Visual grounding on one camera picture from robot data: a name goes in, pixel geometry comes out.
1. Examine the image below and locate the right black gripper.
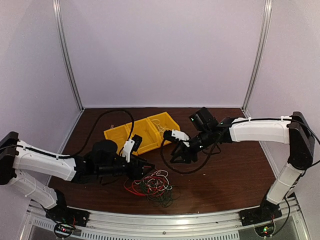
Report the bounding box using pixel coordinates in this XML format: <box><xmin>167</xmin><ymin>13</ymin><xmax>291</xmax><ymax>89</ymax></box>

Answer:
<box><xmin>170</xmin><ymin>128</ymin><xmax>214</xmax><ymax>164</ymax></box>

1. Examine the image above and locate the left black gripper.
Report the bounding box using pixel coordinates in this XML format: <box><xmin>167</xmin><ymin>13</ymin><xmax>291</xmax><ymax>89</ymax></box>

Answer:
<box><xmin>96</xmin><ymin>153</ymin><xmax>155</xmax><ymax>181</ymax></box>

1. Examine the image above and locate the long white cable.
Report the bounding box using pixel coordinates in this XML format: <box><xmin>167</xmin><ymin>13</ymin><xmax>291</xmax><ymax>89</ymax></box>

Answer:
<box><xmin>150</xmin><ymin>117</ymin><xmax>176</xmax><ymax>136</ymax></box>

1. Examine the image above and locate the yellow three-compartment bin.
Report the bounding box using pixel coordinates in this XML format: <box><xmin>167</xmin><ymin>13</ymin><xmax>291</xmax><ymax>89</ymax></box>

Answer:
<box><xmin>103</xmin><ymin>112</ymin><xmax>181</xmax><ymax>156</ymax></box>

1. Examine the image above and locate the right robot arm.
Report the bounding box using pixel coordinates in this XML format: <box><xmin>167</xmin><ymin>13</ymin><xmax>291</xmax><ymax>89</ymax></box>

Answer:
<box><xmin>163</xmin><ymin>107</ymin><xmax>318</xmax><ymax>221</ymax></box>

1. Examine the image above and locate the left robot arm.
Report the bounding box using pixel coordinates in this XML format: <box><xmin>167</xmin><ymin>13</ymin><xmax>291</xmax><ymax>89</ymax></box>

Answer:
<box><xmin>0</xmin><ymin>131</ymin><xmax>155</xmax><ymax>222</ymax></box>

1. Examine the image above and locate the right camera black cable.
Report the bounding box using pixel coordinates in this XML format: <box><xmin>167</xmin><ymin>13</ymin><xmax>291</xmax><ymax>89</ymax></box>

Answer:
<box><xmin>159</xmin><ymin>138</ymin><xmax>221</xmax><ymax>175</ymax></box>

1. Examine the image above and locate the camera black cable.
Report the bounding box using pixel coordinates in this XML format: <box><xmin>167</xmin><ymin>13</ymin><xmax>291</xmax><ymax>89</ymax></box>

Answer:
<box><xmin>159</xmin><ymin>138</ymin><xmax>221</xmax><ymax>175</ymax></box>
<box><xmin>69</xmin><ymin>108</ymin><xmax>136</xmax><ymax>161</ymax></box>

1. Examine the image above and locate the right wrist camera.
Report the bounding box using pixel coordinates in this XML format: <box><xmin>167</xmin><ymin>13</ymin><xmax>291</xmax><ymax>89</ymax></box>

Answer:
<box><xmin>163</xmin><ymin>129</ymin><xmax>190</xmax><ymax>148</ymax></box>

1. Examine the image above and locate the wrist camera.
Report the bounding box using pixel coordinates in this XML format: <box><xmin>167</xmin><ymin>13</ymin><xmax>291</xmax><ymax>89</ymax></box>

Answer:
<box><xmin>121</xmin><ymin>134</ymin><xmax>143</xmax><ymax>163</ymax></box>
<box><xmin>163</xmin><ymin>129</ymin><xmax>190</xmax><ymax>148</ymax></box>

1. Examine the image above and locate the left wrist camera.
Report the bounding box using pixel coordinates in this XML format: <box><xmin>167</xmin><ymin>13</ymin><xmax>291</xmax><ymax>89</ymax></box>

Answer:
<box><xmin>121</xmin><ymin>134</ymin><xmax>143</xmax><ymax>163</ymax></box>

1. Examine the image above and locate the green cable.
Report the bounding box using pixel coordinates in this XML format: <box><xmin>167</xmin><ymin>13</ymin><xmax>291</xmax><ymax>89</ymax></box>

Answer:
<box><xmin>139</xmin><ymin>174</ymin><xmax>182</xmax><ymax>208</ymax></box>

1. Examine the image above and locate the left camera black cable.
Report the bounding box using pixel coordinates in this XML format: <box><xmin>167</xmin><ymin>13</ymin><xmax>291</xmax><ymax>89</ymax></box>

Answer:
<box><xmin>69</xmin><ymin>108</ymin><xmax>136</xmax><ymax>161</ymax></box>

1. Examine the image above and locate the front aluminium rail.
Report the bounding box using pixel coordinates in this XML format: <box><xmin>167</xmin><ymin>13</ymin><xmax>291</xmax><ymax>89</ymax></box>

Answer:
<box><xmin>18</xmin><ymin>197</ymin><xmax>311</xmax><ymax>240</ymax></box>

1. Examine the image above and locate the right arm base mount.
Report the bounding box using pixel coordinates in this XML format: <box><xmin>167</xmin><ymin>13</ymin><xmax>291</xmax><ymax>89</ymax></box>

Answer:
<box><xmin>239</xmin><ymin>206</ymin><xmax>282</xmax><ymax>238</ymax></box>

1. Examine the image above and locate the right aluminium frame post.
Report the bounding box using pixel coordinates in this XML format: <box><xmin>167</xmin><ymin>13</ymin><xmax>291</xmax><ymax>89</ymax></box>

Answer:
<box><xmin>241</xmin><ymin>0</ymin><xmax>273</xmax><ymax>115</ymax></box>

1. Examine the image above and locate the aluminium frame post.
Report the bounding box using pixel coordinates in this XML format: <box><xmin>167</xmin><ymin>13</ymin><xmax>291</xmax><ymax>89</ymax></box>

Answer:
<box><xmin>241</xmin><ymin>0</ymin><xmax>273</xmax><ymax>115</ymax></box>
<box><xmin>52</xmin><ymin>0</ymin><xmax>84</xmax><ymax>112</ymax></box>

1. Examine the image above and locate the left aluminium frame post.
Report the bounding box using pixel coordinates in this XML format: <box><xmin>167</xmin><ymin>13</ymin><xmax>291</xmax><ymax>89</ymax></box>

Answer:
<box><xmin>52</xmin><ymin>0</ymin><xmax>84</xmax><ymax>112</ymax></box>

